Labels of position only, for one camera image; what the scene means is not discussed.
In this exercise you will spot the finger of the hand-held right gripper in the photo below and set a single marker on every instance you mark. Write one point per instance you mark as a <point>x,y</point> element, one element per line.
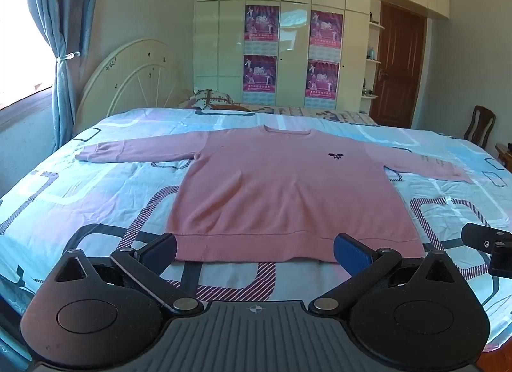
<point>476,236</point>

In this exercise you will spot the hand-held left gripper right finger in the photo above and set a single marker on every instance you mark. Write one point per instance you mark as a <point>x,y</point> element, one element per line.
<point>352,255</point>

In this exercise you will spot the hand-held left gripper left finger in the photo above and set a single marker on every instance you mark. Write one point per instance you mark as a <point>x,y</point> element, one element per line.
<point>160,251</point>

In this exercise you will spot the pink sweater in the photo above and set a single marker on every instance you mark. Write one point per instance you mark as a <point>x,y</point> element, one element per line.
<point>280,192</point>

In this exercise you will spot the wooden side table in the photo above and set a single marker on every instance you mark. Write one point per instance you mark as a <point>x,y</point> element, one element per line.
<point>504,156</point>

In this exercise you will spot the patterned blue pink bedsheet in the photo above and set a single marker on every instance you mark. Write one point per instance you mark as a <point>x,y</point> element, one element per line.
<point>80,196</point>

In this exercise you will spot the dark wooden chair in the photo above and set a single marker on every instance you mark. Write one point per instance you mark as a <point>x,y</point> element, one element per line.
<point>482,124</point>

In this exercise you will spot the floral quilt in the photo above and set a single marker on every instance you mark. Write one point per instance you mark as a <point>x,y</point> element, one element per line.
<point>312,114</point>

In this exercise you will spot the patterned pillow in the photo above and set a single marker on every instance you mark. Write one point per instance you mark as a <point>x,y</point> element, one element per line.
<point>212,99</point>

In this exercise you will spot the cream round headboard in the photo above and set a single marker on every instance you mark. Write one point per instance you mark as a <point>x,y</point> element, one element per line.
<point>128,76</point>

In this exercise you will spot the brown wooden door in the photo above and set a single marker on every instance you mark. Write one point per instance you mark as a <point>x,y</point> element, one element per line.
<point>400,64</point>

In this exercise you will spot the cream corner shelves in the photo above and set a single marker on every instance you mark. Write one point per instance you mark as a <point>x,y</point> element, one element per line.
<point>374,62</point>

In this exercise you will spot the window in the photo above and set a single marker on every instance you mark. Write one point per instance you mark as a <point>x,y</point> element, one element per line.
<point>20,44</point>

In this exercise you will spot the blue curtain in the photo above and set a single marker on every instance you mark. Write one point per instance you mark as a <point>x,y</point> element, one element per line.
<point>60,16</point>

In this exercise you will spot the pink wall poster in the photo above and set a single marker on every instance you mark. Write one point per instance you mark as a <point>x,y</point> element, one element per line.
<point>326,32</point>
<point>322,82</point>
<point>261,24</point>
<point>260,76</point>

